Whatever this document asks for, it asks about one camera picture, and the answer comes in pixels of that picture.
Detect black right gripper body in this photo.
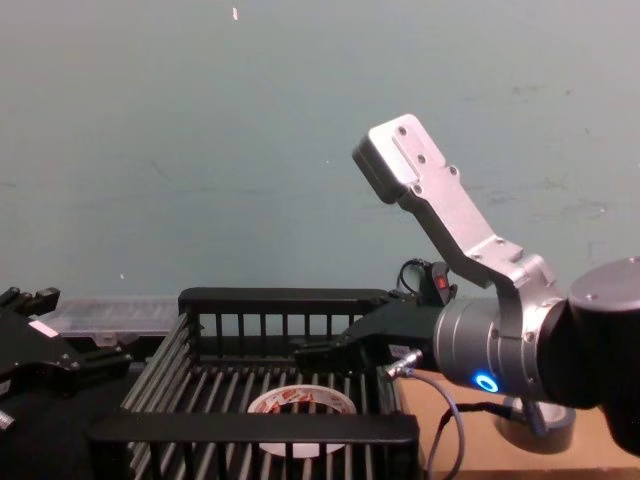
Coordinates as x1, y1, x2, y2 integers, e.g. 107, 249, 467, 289
343, 300, 439, 374

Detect shallow brown cardboard tray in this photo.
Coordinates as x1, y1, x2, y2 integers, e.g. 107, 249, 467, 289
392, 368, 640, 480

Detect clear plastic case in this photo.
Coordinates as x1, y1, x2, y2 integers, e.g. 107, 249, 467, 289
37, 294, 174, 347

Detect roll of silver tape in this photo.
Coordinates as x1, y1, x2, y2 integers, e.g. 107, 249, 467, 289
494, 393, 576, 456

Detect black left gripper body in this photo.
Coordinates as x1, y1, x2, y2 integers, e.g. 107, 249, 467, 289
0, 309, 77, 401

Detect right gripper's thin dark cable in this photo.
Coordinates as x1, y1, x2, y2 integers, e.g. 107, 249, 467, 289
383, 351, 546, 480

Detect black corded tool, orange parts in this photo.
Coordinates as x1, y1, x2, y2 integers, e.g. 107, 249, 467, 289
397, 257, 459, 307

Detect roll of white tape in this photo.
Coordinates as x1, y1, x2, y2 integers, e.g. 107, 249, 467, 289
247, 384, 357, 459

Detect black rack with steel bars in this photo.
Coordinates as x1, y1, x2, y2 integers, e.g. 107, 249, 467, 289
87, 287, 421, 480

